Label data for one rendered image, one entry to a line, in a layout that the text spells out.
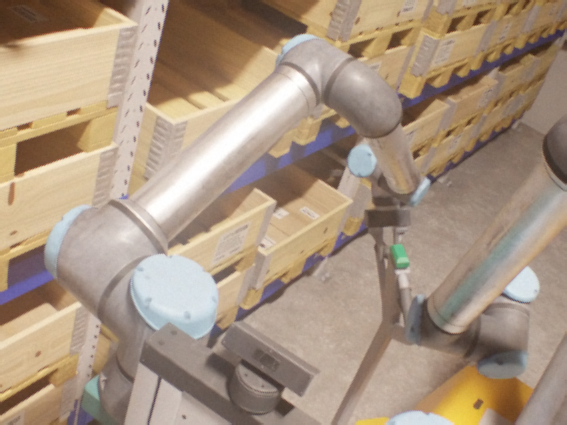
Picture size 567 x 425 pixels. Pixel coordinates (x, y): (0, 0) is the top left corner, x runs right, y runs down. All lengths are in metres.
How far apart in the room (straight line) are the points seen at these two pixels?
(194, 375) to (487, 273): 0.47
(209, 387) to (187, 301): 0.22
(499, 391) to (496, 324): 1.34
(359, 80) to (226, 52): 1.52
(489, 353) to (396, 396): 2.46
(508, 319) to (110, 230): 0.73
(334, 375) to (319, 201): 0.93
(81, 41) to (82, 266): 0.61
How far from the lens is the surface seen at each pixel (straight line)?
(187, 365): 1.04
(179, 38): 3.12
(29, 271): 2.14
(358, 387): 2.45
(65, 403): 2.65
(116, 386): 1.33
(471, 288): 1.21
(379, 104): 1.51
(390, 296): 2.18
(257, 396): 0.98
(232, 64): 2.97
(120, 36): 1.80
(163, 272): 1.24
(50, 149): 2.18
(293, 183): 4.05
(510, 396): 2.73
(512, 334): 1.40
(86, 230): 1.32
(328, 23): 2.82
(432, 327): 1.32
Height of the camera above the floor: 2.52
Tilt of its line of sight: 32 degrees down
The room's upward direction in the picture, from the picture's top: 20 degrees clockwise
